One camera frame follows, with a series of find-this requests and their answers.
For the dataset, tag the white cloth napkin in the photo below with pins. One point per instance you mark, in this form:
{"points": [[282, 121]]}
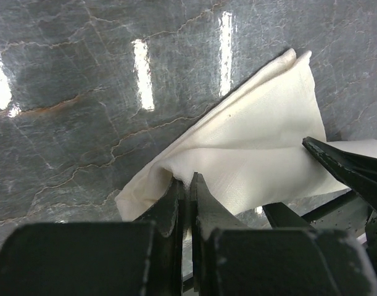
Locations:
{"points": [[248, 148]]}

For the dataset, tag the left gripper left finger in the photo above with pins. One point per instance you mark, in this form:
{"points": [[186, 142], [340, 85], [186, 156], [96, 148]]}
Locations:
{"points": [[163, 275]]}

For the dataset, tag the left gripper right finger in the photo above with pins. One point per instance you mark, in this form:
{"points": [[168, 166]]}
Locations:
{"points": [[208, 215]]}

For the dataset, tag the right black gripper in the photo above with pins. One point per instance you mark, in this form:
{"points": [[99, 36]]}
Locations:
{"points": [[344, 210]]}

